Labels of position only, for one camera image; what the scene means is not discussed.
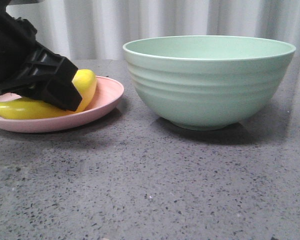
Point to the green ribbed bowl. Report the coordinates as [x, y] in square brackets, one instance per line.
[207, 82]

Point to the yellow banana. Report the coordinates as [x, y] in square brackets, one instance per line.
[24, 108]

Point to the pink plate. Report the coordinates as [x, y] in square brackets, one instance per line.
[107, 96]

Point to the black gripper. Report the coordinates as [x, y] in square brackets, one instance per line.
[29, 69]

